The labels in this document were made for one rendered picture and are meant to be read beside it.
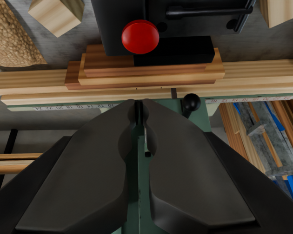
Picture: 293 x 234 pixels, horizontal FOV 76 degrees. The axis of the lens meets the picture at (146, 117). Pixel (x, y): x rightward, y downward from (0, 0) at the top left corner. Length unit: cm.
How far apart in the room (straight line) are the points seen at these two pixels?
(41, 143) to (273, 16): 294
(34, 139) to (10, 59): 277
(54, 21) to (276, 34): 32
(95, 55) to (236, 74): 24
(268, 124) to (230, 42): 85
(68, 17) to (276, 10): 25
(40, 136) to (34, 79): 270
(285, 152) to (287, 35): 80
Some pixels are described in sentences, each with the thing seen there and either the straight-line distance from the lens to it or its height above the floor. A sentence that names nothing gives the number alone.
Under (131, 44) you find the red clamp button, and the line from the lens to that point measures 16.
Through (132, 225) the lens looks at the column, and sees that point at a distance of 46.
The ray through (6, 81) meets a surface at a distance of 43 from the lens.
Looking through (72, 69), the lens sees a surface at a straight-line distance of 36.
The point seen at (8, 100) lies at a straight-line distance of 43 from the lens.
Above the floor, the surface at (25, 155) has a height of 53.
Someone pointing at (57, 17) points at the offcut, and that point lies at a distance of 27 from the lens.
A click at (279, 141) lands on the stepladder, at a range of 114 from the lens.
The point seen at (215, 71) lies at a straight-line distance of 32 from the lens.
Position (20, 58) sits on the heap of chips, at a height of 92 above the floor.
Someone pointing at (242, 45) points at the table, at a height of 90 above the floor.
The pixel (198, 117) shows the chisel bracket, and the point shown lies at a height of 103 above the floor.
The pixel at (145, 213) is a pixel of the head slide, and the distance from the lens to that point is 36.
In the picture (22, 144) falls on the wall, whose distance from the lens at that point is 315.
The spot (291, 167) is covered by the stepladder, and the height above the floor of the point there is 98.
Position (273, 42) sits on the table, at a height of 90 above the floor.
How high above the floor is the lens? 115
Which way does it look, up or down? 27 degrees down
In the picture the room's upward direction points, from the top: 178 degrees clockwise
